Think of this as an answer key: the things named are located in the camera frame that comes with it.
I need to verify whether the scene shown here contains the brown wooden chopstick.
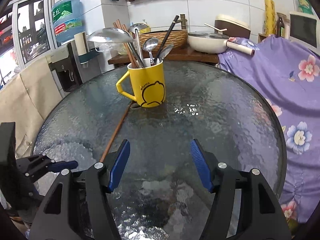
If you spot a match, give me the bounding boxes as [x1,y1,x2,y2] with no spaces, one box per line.
[127,43,139,68]
[100,101,133,162]
[116,20,138,68]
[113,20,137,68]

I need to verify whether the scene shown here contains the small steel spoon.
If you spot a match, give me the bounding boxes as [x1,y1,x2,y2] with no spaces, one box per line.
[158,44,174,62]
[143,37,158,66]

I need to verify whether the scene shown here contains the steel soup ladle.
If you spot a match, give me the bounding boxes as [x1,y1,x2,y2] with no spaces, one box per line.
[129,23,148,68]

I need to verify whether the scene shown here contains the brown glass bottle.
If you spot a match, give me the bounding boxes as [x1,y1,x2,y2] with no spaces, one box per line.
[276,16,285,38]

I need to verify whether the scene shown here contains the purple floral cloth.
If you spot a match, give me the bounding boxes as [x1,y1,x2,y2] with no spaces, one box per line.
[219,35,319,223]

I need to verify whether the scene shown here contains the green instant noodle cups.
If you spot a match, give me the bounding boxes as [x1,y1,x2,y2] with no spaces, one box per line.
[297,0,313,15]

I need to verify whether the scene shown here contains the yellow wrap roll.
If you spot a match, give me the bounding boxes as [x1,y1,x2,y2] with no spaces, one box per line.
[265,0,276,35]

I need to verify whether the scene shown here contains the brown rice cooker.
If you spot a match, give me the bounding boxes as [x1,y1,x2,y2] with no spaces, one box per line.
[214,14,251,39]

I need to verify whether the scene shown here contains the black chopstick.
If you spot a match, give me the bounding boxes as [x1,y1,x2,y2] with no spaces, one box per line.
[154,15,179,63]

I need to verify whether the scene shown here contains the woven basket sink bowl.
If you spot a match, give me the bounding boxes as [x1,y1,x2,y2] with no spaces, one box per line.
[139,30,188,52]

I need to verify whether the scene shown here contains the yellow duck mug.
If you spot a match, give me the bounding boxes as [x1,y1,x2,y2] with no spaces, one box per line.
[116,58,166,108]

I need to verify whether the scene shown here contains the perforated steel skimmer ladle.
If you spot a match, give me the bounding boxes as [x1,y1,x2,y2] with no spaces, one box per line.
[86,27,146,68]

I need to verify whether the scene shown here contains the blue water jug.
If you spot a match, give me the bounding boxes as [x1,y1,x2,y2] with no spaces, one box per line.
[52,0,85,43]

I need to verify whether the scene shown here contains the brass faucet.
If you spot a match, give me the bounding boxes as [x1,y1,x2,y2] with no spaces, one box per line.
[176,14,188,30]

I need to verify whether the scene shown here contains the water dispenser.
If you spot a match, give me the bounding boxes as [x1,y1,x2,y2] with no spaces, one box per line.
[48,40,101,93]

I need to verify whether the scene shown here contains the white microwave oven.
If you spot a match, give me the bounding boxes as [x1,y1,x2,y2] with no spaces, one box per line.
[289,11,319,55]

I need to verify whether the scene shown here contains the round glass table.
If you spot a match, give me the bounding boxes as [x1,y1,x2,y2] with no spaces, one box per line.
[33,61,286,239]

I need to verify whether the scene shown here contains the cream pan with lid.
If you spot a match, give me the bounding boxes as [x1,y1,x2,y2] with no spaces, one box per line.
[188,32,255,56]

